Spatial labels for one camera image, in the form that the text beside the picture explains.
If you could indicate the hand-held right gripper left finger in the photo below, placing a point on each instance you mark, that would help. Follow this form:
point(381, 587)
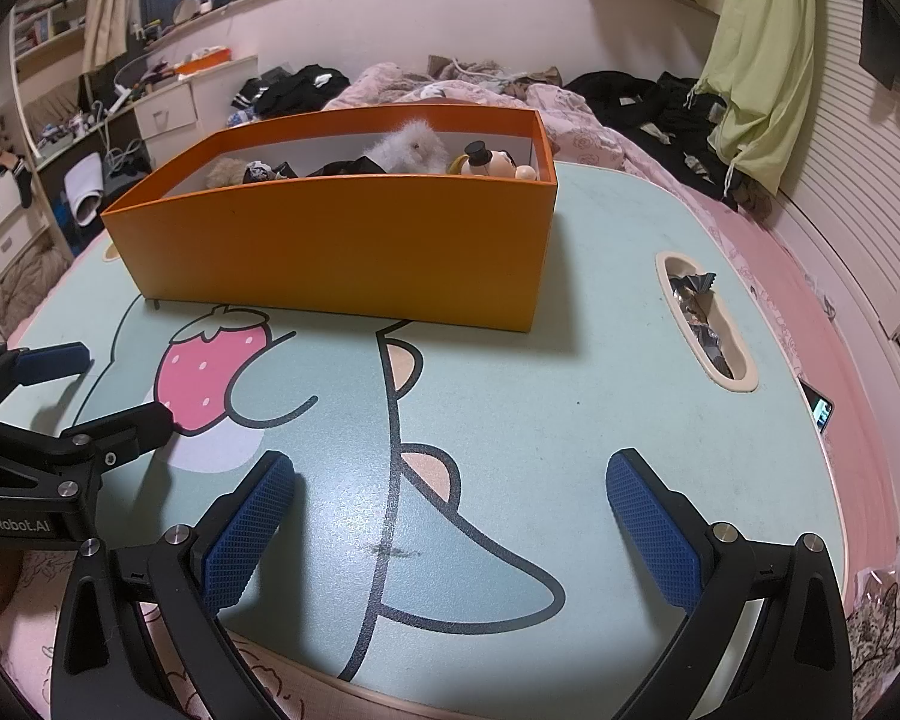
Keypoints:
point(249, 532)

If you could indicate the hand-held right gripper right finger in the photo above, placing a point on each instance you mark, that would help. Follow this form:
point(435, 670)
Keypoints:
point(656, 532)

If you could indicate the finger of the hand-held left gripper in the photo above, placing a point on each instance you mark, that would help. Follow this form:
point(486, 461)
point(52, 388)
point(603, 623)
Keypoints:
point(131, 427)
point(52, 361)

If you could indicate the brown fur plush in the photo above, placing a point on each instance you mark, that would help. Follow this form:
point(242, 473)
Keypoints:
point(225, 174)

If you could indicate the orange cardboard box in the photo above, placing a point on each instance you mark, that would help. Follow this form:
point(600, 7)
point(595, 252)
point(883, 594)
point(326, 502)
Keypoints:
point(330, 240)

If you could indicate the black pouch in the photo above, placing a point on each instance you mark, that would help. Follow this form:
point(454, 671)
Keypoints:
point(352, 166)

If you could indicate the white fur plush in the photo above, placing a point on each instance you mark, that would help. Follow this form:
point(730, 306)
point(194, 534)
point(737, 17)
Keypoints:
point(409, 146)

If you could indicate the hat cartoon figurine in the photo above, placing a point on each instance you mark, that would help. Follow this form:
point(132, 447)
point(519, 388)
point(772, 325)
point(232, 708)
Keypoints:
point(499, 161)

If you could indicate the cartoon printed desktop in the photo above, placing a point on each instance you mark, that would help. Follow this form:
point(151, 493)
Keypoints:
point(570, 390)

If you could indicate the white drawer chest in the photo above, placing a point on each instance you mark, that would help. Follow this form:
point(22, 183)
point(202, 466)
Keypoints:
point(0, 229)

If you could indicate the black sock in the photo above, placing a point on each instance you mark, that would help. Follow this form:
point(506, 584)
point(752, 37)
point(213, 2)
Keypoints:
point(22, 181)

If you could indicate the smartphone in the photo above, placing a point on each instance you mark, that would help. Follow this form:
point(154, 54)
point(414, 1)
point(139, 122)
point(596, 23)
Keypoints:
point(817, 409)

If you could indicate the crumpled foil wrappers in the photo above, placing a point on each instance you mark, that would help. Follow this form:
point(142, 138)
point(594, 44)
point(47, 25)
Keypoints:
point(701, 330)

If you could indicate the clear plastic bag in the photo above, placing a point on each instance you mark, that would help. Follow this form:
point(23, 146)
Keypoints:
point(877, 615)

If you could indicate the white drawer cabinet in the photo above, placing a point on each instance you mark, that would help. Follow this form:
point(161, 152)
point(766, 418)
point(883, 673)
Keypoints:
point(172, 109)

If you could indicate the white bookshelf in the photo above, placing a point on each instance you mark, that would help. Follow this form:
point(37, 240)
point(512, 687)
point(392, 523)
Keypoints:
point(45, 26)

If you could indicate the orange tray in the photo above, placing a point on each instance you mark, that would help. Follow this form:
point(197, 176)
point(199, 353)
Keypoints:
point(202, 61)

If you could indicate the beige curtain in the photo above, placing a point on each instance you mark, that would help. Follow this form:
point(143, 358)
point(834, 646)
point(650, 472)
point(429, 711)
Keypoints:
point(112, 0)

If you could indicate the black striped clothes pile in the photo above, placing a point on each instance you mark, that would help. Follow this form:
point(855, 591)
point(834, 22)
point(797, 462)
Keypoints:
point(300, 90)

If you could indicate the round white mirror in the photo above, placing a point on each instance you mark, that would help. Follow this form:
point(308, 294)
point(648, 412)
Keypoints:
point(187, 9)

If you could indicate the white louvered closet door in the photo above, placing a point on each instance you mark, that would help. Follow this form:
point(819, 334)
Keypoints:
point(847, 187)

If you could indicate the pink floral quilt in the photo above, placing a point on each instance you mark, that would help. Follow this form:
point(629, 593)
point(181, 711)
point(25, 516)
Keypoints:
point(592, 135)

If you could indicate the light green hanging garment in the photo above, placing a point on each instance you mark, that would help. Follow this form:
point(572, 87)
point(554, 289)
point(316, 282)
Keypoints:
point(765, 60)

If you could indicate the dark hanging garment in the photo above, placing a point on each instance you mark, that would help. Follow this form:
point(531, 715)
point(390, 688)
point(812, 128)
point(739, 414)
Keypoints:
point(881, 37)

